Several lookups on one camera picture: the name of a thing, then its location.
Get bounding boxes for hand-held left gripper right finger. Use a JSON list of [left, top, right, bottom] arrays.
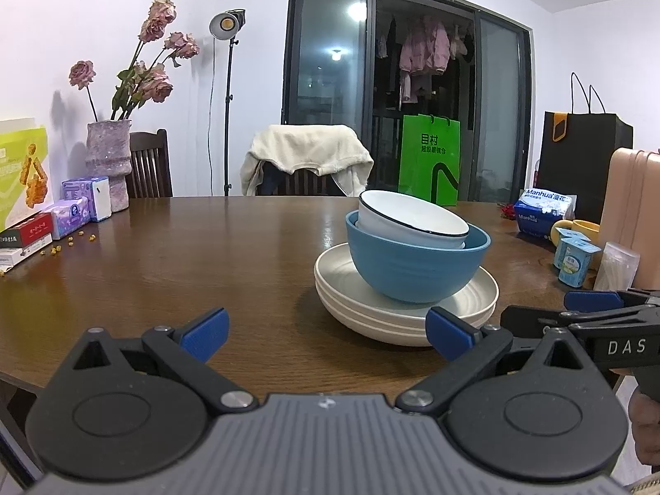
[[394, 306, 589, 416]]

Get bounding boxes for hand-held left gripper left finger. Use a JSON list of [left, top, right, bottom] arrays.
[[72, 306, 261, 416]]

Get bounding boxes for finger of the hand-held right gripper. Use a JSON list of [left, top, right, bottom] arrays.
[[500, 304, 595, 344], [563, 289, 660, 316]]

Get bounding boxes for cream plate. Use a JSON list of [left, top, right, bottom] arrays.
[[316, 281, 498, 335], [322, 299, 490, 347], [314, 241, 500, 323]]

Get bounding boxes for blue bowl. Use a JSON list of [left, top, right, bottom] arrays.
[[344, 210, 492, 305]]

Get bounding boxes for person's right hand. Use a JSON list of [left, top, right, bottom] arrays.
[[626, 391, 660, 469]]

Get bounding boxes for blue yogurt cup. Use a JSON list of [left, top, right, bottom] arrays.
[[559, 240, 603, 288], [554, 227, 591, 271]]

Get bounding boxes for clear toothpick container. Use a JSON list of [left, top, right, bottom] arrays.
[[593, 241, 640, 292]]

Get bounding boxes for yellow mug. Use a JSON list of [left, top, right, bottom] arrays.
[[552, 219, 601, 255]]

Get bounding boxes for blue and white tissue package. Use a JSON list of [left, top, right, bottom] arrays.
[[514, 188, 577, 240]]

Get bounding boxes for pink suitcase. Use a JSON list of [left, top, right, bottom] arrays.
[[599, 147, 660, 290]]

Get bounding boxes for black paper bag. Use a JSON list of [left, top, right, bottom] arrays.
[[537, 72, 634, 225]]

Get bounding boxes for scattered yellow snack pieces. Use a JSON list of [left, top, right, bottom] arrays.
[[0, 234, 99, 274]]

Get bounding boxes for dark wooden slat chair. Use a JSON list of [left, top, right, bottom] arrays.
[[125, 129, 173, 199]]

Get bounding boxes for green shopping bag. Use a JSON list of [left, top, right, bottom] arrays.
[[398, 113, 461, 207]]

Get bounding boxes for white and purple tissue pack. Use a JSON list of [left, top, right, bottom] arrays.
[[62, 176, 113, 223]]

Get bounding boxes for clothes-draped wooden chair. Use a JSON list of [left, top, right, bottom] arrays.
[[255, 157, 347, 197]]

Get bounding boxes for purple floral tissue pack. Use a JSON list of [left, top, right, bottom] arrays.
[[40, 197, 91, 240]]

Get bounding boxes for purple textured vase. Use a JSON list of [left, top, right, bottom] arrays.
[[85, 120, 132, 213]]

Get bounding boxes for red box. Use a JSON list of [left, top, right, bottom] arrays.
[[0, 215, 53, 247]]

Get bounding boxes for flat white box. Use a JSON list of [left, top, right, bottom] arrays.
[[0, 247, 24, 275]]

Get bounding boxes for chair with cream garment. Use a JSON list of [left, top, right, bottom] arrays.
[[240, 125, 375, 197]]

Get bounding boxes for black light stand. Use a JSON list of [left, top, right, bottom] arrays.
[[209, 9, 247, 197]]

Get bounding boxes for yellow-green snack box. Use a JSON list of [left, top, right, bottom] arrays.
[[0, 118, 52, 230]]

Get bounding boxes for bunch of dried pink roses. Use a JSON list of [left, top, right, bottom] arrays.
[[68, 0, 201, 122]]

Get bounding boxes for hanging pink jacket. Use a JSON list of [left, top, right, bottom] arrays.
[[399, 15, 450, 75]]

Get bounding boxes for black-framed glass sliding door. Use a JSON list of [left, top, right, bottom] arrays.
[[281, 0, 533, 202]]

